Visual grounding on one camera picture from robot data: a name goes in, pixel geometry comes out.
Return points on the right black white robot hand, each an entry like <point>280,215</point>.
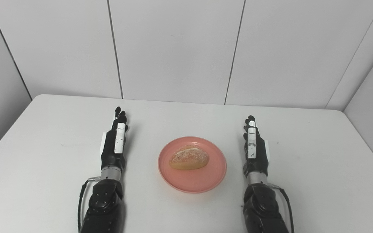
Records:
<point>257,158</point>

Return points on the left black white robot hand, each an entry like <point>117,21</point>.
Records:
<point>110,155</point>

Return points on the pink round plate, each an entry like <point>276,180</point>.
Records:
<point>212,178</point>

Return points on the golden bread roll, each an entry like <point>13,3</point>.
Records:
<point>189,157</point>

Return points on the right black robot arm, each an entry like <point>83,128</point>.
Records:
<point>264,207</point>

